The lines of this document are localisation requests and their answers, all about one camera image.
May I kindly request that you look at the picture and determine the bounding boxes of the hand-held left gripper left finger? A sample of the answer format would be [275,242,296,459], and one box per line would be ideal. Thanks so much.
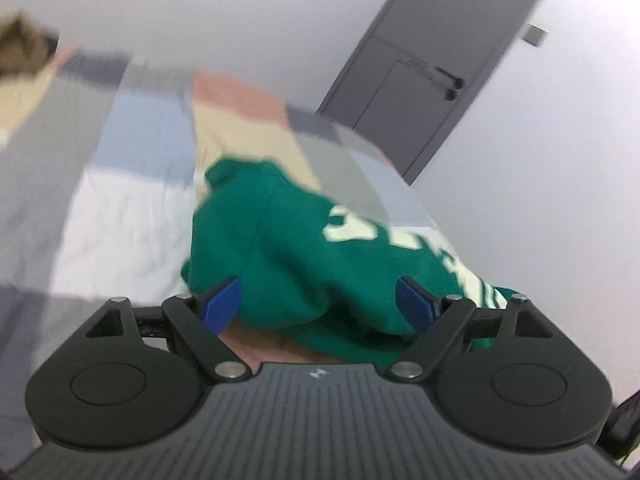
[85,276,247,382]

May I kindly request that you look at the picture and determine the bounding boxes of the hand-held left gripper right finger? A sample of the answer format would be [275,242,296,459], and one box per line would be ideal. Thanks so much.
[390,276,556,381]

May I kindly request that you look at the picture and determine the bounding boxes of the green hoodie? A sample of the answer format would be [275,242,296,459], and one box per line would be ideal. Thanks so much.
[180,157,516,366]

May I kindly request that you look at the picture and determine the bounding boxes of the patchwork bed blanket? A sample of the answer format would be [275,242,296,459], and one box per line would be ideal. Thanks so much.
[0,45,451,466]

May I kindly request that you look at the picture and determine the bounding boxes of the grey door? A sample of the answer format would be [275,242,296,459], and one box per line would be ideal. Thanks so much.
[315,0,561,186]

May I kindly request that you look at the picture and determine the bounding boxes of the brown coat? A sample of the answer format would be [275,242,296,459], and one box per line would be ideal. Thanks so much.
[0,12,61,78]

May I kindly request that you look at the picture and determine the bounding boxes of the black door handle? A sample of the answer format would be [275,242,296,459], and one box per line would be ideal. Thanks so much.
[434,66,466,88]

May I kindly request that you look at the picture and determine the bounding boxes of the black cord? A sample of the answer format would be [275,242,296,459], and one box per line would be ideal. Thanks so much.
[607,395,640,466]

